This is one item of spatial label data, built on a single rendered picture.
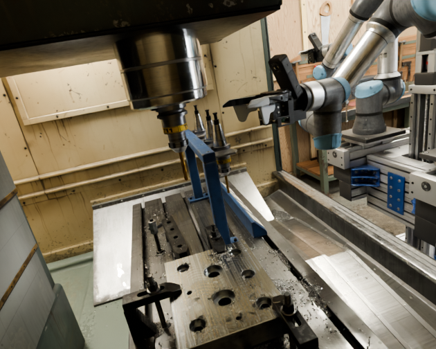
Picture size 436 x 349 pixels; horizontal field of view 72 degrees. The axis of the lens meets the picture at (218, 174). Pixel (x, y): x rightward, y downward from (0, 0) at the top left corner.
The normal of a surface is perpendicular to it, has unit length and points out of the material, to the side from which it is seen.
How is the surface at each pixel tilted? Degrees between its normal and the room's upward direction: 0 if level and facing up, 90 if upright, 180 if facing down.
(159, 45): 90
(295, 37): 90
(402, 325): 8
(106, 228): 24
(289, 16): 90
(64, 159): 89
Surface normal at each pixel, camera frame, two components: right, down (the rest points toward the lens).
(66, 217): 0.25, 0.28
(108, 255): -0.07, -0.75
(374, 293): -0.14, -0.88
